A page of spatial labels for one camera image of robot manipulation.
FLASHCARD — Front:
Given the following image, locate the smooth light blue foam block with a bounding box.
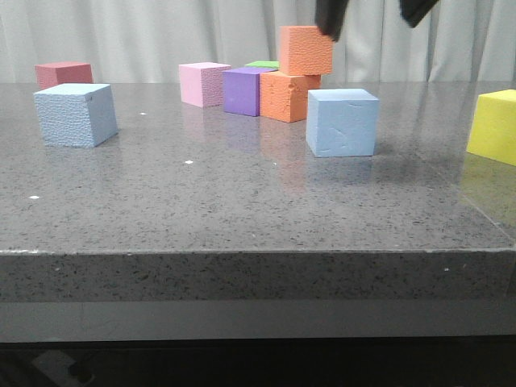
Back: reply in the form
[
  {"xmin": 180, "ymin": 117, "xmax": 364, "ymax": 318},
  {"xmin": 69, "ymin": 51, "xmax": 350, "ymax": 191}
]
[{"xmin": 306, "ymin": 89, "xmax": 380, "ymax": 157}]

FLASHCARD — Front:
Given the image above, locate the red foam block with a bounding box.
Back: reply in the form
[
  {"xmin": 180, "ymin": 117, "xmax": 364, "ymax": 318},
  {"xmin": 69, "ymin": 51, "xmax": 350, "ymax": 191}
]
[{"xmin": 35, "ymin": 61, "xmax": 94, "ymax": 89}]

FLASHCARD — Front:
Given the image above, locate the pink foam block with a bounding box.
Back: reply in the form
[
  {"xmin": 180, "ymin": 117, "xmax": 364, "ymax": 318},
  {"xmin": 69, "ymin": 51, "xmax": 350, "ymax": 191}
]
[{"xmin": 178, "ymin": 62, "xmax": 231, "ymax": 107}]

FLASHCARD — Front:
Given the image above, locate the upper orange foam block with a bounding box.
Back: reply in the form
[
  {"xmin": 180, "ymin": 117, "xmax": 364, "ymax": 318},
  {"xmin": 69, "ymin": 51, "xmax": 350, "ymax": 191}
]
[{"xmin": 279, "ymin": 26, "xmax": 333, "ymax": 76}]

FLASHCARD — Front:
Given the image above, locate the lower orange foam block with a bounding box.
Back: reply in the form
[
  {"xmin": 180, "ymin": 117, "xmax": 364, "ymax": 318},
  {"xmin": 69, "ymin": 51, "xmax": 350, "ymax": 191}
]
[{"xmin": 260, "ymin": 71, "xmax": 321, "ymax": 123}]

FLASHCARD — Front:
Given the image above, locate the purple foam block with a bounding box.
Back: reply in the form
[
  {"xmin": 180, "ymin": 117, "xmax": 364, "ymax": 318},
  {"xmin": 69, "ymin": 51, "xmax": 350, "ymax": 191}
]
[{"xmin": 223, "ymin": 67, "xmax": 275, "ymax": 116}]

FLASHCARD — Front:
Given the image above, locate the orange foam block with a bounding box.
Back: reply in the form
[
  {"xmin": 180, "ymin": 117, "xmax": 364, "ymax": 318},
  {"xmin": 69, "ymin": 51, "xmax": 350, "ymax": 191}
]
[
  {"xmin": 260, "ymin": 71, "xmax": 321, "ymax": 123},
  {"xmin": 279, "ymin": 26, "xmax": 333, "ymax": 76}
]

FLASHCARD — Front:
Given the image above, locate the textured light blue foam block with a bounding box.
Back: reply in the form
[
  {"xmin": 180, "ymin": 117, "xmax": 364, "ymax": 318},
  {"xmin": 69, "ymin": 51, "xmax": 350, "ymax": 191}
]
[{"xmin": 34, "ymin": 83, "xmax": 118, "ymax": 148}]

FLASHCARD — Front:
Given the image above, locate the grey curtain backdrop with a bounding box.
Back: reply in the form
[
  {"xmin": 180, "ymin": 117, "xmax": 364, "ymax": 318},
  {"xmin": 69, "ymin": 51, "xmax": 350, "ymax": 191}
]
[{"xmin": 1, "ymin": 1, "xmax": 515, "ymax": 84}]

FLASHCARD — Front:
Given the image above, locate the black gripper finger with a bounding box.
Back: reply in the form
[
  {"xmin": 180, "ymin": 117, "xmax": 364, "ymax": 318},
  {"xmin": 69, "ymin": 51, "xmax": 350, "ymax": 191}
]
[
  {"xmin": 399, "ymin": 0, "xmax": 439, "ymax": 28},
  {"xmin": 314, "ymin": 0, "xmax": 349, "ymax": 42}
]

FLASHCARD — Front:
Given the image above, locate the green foam block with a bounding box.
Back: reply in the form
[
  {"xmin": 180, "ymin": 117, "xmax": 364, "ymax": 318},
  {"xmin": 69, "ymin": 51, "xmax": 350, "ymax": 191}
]
[{"xmin": 245, "ymin": 60, "xmax": 279, "ymax": 70}]

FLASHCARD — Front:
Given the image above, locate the yellow foam block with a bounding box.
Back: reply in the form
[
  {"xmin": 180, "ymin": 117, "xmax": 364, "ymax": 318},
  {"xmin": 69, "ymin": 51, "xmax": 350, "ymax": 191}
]
[{"xmin": 466, "ymin": 89, "xmax": 515, "ymax": 165}]

